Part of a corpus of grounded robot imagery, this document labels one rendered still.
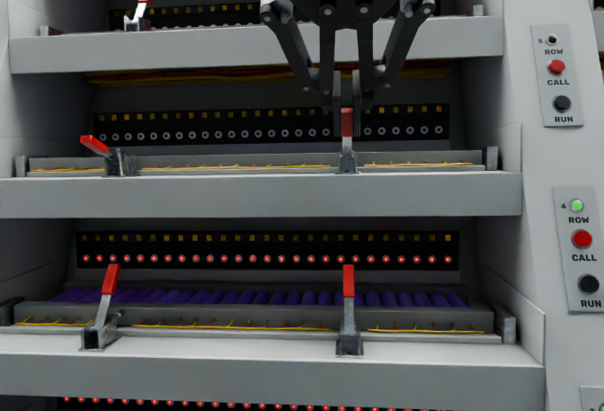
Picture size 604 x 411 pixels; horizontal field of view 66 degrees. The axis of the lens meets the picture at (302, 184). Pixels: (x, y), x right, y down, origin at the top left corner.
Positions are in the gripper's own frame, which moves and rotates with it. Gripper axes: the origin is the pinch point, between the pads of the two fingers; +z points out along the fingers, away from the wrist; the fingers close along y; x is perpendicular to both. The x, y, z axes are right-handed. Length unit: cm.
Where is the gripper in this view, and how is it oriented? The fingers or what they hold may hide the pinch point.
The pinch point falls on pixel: (346, 105)
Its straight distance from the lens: 46.7
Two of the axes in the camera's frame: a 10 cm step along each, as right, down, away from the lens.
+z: 0.9, 4.4, 8.9
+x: 0.3, -9.0, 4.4
